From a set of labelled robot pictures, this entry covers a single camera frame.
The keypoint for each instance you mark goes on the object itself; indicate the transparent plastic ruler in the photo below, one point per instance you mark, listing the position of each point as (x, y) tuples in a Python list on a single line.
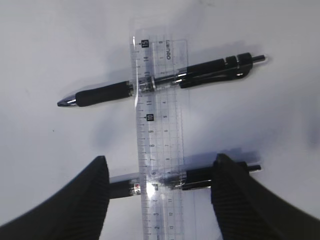
[(156, 52)]

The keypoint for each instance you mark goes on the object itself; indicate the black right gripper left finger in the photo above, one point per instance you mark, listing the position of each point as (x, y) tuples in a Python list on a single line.
[(76, 212)]

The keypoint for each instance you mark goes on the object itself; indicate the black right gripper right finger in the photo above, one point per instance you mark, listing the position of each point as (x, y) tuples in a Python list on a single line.
[(246, 210)]

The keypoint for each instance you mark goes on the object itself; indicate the black pen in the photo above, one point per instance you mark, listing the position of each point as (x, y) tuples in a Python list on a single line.
[(151, 181), (227, 69)]

